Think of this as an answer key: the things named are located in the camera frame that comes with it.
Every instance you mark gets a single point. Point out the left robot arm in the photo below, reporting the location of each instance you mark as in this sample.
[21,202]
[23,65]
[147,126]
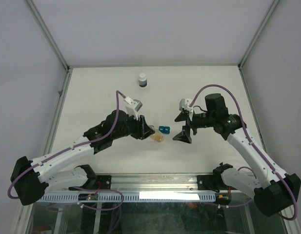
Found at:
[31,179]

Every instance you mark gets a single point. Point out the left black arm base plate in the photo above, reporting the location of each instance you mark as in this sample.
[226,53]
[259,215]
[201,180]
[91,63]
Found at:
[100,182]

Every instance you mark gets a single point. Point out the grey slotted cable duct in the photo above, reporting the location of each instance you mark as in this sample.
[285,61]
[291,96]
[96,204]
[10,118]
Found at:
[128,197]

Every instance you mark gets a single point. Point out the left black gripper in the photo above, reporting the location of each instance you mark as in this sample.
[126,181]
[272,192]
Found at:
[142,129]

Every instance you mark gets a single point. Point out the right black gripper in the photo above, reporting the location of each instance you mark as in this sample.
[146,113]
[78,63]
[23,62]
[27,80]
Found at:
[184,135]

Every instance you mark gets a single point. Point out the white cap dark bottle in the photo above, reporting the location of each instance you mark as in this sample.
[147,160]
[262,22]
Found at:
[142,80]

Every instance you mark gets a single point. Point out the aluminium front rail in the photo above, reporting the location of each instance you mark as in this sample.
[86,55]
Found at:
[155,181]

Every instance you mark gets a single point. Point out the right aluminium frame post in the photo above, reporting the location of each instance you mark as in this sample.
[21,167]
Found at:
[268,15]

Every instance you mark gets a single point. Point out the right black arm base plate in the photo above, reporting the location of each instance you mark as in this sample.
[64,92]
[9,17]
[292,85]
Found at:
[214,183]

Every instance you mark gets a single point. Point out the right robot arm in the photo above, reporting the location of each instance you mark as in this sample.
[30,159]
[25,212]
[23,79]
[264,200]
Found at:
[272,188]

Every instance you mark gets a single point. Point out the amber pill bottle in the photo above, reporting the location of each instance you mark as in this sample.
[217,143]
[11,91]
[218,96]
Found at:
[157,135]

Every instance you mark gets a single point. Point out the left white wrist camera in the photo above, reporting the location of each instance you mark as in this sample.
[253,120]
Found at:
[132,107]

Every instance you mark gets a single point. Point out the teal pill box compartments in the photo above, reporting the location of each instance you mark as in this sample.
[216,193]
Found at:
[164,129]

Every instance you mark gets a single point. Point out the left aluminium frame post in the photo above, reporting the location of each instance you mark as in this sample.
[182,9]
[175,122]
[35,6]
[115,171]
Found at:
[46,32]

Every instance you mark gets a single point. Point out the aluminium frame post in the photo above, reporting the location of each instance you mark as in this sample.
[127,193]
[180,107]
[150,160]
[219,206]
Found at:
[268,15]
[46,32]

